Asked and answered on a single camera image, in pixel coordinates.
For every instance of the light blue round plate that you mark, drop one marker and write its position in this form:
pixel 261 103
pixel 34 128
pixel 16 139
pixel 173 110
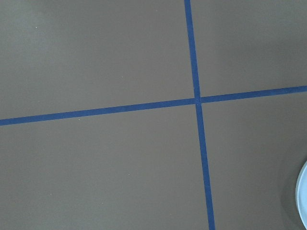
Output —
pixel 303 196

